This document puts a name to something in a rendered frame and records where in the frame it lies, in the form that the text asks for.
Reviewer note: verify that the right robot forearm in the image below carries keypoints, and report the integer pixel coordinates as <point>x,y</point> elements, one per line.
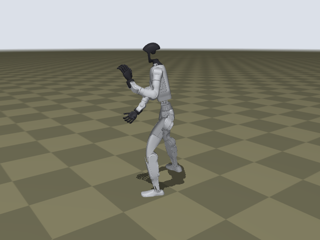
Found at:
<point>142,104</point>

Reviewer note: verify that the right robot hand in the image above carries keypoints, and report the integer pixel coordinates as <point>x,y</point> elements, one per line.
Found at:
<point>131,115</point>

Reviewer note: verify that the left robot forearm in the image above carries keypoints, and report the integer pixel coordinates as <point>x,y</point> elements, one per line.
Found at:
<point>142,91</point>

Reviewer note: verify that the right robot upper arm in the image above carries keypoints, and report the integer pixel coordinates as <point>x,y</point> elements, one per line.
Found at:
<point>150,86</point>

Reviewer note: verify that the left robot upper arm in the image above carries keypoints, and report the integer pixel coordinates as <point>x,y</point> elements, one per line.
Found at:
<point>157,75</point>

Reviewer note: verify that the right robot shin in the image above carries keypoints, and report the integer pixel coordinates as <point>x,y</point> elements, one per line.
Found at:
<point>172,153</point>

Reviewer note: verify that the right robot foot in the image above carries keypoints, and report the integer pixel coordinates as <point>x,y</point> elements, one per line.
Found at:
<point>171,167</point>

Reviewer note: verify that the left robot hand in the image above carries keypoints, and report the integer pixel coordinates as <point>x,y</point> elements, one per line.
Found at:
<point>127,73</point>

